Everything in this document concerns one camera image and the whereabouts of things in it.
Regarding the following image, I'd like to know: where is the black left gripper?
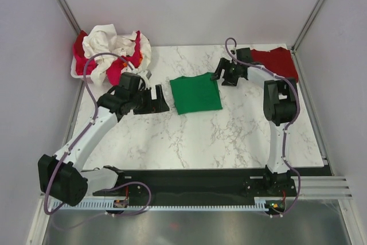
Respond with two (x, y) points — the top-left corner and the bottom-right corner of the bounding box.
(129, 85), (169, 115)

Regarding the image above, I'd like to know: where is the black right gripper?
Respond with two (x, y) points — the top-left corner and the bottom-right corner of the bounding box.
(210, 58), (240, 87)

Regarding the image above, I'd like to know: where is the green t shirt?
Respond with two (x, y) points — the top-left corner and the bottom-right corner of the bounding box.
(170, 72), (222, 115)

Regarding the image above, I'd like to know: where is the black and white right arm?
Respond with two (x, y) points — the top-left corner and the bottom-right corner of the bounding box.
(211, 48), (300, 197)

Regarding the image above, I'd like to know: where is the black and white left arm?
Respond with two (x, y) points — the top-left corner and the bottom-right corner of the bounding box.
(38, 70), (170, 207)

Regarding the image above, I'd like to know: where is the crumpled pink shirt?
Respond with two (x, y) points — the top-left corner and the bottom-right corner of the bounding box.
(72, 30), (144, 87)

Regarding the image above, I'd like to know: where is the crumpled white shirt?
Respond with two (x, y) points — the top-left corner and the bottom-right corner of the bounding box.
(123, 31), (151, 72)
(82, 24), (137, 86)

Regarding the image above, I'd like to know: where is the folded dark red t shirt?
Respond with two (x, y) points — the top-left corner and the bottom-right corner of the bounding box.
(251, 47), (299, 82)

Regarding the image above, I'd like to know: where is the white laundry basket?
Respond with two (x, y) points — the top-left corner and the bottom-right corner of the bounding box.
(71, 58), (83, 79)

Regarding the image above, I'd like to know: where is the crumpled red shirt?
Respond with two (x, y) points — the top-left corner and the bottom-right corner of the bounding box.
(73, 30), (87, 56)

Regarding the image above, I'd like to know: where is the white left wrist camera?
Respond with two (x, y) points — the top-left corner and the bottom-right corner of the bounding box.
(138, 69), (152, 80)

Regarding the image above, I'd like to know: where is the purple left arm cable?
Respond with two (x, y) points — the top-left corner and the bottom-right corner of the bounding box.
(44, 52), (135, 216)

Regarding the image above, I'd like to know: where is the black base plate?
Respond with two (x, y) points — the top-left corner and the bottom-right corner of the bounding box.
(91, 169), (298, 207)

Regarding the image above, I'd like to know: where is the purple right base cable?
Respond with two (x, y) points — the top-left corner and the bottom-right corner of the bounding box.
(265, 173), (302, 219)

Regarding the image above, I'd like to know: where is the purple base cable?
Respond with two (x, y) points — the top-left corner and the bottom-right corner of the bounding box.
(104, 181), (155, 219)
(265, 173), (302, 219)

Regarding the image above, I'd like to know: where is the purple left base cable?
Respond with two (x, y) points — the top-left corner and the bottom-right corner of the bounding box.
(104, 181), (155, 219)

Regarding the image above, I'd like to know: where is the white slotted cable duct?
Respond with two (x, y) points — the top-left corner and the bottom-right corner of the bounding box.
(48, 197), (286, 213)

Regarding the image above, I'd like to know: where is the aluminium front rail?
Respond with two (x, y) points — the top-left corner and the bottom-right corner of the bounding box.
(295, 174), (353, 200)

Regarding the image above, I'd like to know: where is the right aluminium frame post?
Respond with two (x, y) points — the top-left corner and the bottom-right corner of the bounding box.
(290, 0), (345, 53)

